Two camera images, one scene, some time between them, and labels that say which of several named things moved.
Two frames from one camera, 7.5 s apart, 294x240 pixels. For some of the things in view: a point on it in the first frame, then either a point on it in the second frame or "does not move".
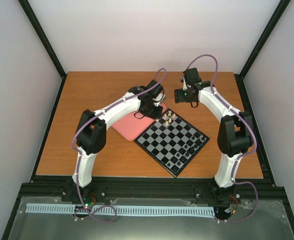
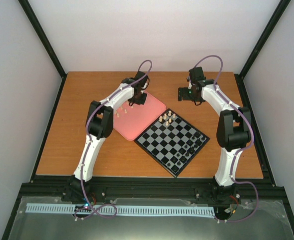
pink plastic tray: [132, 127] does not move
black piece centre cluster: [182, 150] does not move
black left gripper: [155, 115] to [141, 102]
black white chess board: [172, 141] does not move
